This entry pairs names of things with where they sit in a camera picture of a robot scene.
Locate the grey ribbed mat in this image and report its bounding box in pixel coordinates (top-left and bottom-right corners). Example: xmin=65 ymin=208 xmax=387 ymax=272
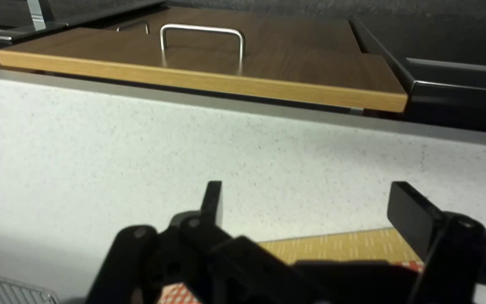
xmin=0 ymin=269 xmax=60 ymax=304

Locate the red checkered paper basket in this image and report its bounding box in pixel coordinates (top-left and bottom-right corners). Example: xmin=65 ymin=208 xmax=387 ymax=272
xmin=158 ymin=225 xmax=426 ymax=304

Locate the wooden front white drawer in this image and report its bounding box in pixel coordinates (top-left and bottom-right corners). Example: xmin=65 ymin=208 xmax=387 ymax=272
xmin=0 ymin=6 xmax=411 ymax=115

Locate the black dishwasher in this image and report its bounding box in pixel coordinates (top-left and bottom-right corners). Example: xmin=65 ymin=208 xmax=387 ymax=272
xmin=348 ymin=14 xmax=486 ymax=136

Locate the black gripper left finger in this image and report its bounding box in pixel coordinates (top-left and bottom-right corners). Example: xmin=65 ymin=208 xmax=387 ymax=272
xmin=85 ymin=180 xmax=316 ymax=304

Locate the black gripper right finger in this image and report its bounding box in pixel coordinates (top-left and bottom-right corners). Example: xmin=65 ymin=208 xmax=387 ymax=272
xmin=387 ymin=180 xmax=486 ymax=304

